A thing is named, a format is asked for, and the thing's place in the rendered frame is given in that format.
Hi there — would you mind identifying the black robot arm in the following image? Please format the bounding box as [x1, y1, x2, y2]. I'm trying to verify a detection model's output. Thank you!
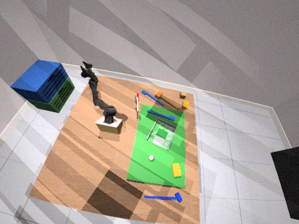
[89, 75, 117, 125]

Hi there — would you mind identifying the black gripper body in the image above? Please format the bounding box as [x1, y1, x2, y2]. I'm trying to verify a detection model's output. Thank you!
[83, 64, 95, 78]

